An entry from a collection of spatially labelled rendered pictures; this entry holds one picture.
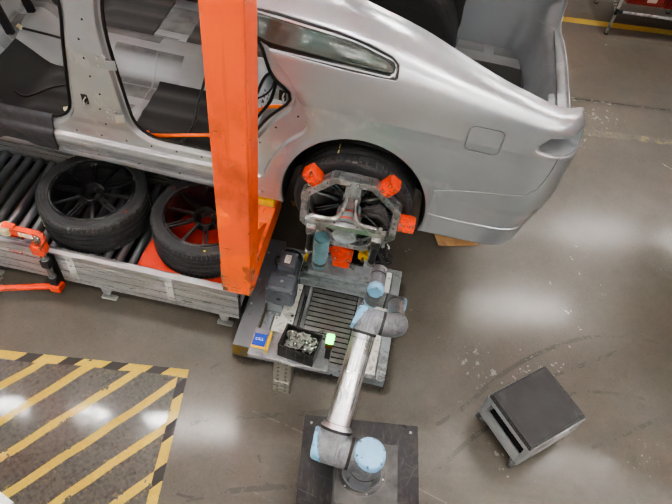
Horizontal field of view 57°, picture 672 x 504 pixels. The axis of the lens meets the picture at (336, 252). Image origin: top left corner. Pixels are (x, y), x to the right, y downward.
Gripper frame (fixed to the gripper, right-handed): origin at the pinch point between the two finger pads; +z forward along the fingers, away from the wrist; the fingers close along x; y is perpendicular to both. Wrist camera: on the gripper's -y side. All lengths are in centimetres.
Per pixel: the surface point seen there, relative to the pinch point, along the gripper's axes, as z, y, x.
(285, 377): -77, 4, -57
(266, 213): -3, -51, -45
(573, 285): 49, 143, 53
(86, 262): -41, -98, -136
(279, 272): -21, -22, -57
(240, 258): -50, -64, -34
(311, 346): -74, -13, -23
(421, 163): 2, -36, 50
